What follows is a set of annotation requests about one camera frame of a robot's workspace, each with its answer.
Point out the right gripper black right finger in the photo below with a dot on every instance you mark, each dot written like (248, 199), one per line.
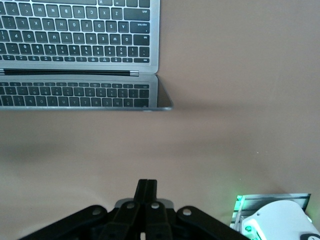
(162, 220)

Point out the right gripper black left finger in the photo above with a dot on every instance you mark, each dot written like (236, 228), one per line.
(125, 220)

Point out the grey laptop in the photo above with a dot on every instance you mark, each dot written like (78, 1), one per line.
(75, 66)

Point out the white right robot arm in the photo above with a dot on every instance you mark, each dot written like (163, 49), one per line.
(275, 217)

